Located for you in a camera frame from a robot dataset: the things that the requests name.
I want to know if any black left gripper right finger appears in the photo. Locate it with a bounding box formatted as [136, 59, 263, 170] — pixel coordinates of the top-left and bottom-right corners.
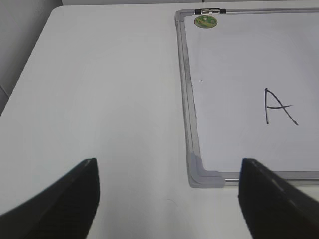
[238, 158, 319, 239]

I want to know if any black silver hanging clip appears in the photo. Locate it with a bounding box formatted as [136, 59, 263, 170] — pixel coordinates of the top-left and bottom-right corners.
[194, 8, 226, 15]

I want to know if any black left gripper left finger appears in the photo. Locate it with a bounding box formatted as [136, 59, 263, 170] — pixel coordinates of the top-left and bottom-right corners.
[0, 158, 100, 239]

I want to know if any white magnetic whiteboard grey frame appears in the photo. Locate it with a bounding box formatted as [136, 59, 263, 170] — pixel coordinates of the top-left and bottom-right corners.
[175, 7, 319, 188]

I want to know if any round green magnet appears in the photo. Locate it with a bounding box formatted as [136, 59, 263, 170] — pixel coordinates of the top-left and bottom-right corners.
[194, 15, 218, 29]

